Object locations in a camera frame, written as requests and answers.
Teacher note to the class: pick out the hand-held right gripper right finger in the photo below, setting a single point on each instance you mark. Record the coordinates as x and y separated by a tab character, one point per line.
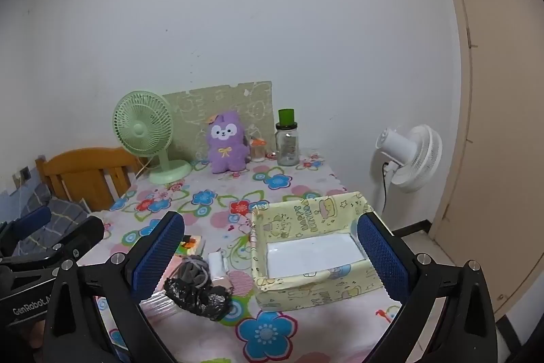
382	261

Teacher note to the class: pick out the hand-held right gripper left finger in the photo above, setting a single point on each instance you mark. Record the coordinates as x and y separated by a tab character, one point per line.
157	252

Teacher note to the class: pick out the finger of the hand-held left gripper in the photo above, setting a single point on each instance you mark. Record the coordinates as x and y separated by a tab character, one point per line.
34	217
80	235

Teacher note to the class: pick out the colourful cartoon tissue packet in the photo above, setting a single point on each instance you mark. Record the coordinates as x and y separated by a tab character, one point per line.
191	246

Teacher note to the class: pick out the pink packet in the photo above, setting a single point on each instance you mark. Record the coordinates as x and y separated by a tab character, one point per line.
163	305

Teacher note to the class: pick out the black plastic bag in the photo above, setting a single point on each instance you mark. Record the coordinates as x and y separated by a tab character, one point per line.
191	299

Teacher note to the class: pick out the yellow printed storage box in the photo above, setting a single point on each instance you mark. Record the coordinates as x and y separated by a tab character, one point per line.
297	290

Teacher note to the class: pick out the grey plaid bedding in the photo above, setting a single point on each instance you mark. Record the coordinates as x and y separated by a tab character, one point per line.
59	210

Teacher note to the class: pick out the small white packet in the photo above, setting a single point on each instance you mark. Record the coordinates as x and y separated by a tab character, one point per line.
216	263

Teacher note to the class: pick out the wooden chair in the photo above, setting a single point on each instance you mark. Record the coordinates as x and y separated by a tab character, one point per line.
85	171

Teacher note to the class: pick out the white standing fan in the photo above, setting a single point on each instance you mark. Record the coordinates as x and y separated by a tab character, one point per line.
418	159

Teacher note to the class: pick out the floral tablecloth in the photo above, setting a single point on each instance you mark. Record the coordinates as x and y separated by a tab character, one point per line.
297	184

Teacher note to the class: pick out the green desk fan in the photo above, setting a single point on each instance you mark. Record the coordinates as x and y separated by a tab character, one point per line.
138	129

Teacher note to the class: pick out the purple plush toy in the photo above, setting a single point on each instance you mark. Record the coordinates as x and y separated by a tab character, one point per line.
227	150

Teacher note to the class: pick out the small jar orange lid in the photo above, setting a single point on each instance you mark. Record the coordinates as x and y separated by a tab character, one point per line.
258	152

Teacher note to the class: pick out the glass mug jar green lid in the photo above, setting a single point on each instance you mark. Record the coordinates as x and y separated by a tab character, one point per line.
287	146

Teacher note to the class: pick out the green printed cardboard sheet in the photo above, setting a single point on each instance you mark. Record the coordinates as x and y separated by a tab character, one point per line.
199	103

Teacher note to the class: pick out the beige door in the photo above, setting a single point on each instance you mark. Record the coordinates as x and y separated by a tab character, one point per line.
501	133

